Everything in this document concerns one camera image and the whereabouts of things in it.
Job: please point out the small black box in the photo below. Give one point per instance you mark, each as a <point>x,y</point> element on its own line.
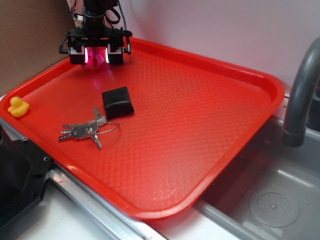
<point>117,103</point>

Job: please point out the yellow rubber duck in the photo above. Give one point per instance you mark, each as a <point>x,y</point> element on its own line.
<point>18,107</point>

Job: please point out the silver key bunch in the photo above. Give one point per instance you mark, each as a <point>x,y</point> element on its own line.
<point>89,129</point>

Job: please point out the red plastic tray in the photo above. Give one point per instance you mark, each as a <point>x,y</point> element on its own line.
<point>192,115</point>

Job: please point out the grey sink basin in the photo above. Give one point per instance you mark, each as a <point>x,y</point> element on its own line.
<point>266,162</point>

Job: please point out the grey faucet spout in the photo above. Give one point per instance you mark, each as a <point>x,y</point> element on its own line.
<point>303,108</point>

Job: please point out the sink drain strainer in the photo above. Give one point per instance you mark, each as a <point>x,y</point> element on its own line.
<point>274,207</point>

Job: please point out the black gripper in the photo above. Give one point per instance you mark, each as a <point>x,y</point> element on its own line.
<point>116,40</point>

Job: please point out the brown cardboard panel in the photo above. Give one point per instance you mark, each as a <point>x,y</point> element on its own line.
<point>31,32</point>

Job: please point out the red paper ball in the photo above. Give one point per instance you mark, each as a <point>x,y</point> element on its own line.
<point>94,59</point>

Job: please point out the black bracket block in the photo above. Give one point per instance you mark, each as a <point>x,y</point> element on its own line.
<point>24,171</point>

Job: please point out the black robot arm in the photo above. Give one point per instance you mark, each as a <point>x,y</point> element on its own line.
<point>102,25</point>

